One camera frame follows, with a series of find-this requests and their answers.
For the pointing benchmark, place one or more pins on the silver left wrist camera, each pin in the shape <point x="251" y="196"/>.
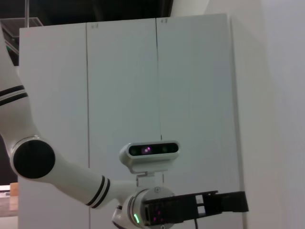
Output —
<point x="147" y="157"/>

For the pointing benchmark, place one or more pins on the brown wooden box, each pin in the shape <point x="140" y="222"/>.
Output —
<point x="14" y="189"/>

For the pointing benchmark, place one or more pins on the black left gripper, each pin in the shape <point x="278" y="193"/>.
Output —
<point x="171" y="210"/>

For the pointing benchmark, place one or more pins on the white cabinet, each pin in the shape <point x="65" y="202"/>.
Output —
<point x="124" y="83"/>

